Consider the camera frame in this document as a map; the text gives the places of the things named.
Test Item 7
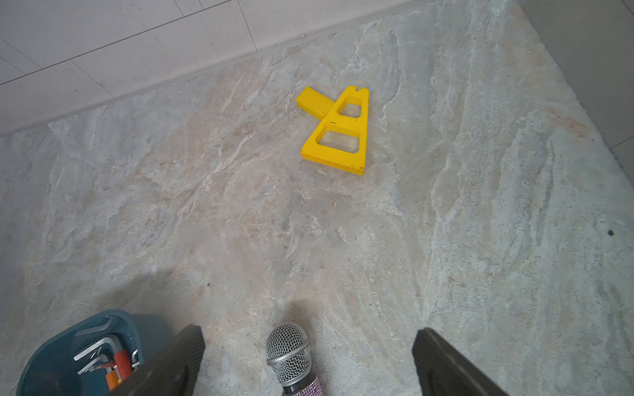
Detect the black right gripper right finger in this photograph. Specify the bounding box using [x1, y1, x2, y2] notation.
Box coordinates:
[412, 328, 508, 396]

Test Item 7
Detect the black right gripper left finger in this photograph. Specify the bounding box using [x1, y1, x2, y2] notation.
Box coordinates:
[109, 324, 206, 396]

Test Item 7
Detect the red-handled hex key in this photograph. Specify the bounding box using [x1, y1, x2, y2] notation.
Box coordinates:
[74, 334, 133, 380]

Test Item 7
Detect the orange-handled hex key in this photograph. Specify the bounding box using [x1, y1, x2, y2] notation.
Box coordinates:
[78, 354, 121, 391]

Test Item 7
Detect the teal plastic storage box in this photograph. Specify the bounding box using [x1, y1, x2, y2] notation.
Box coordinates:
[16, 310, 174, 395]

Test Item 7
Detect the purple glitter microphone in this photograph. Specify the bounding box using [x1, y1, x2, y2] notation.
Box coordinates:
[266, 323, 324, 396]

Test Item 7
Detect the yellow plastic triangle tool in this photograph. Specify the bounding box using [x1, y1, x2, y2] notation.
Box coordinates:
[297, 86, 369, 175]

